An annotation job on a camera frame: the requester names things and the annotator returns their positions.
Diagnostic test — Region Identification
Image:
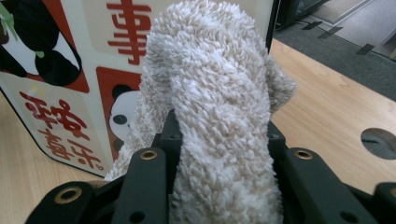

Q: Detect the dark round table grommet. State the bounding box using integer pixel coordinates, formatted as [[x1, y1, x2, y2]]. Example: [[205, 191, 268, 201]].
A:
[[360, 127, 396, 161]]

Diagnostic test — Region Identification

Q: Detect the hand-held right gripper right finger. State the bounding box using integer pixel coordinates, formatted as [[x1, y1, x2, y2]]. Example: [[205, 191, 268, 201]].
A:
[[265, 120, 288, 176]]

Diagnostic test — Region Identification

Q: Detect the panda print square board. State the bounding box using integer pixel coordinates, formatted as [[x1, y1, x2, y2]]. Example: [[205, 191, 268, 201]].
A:
[[0, 0, 276, 179]]

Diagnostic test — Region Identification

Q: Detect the black cabinet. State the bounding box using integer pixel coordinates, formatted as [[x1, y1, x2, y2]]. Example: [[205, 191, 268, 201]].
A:
[[275, 0, 332, 31]]

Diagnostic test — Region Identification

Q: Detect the fluffy beige cloth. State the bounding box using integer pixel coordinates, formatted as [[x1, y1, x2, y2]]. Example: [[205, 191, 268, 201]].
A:
[[104, 0, 297, 224]]

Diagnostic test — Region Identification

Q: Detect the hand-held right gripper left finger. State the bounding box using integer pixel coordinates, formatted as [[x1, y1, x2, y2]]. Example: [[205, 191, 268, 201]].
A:
[[151, 108, 184, 194]]

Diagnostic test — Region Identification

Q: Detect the black floor tape strip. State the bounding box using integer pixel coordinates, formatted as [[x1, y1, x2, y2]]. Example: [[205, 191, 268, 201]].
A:
[[301, 21, 324, 32], [317, 25, 344, 40], [354, 43, 375, 57]]

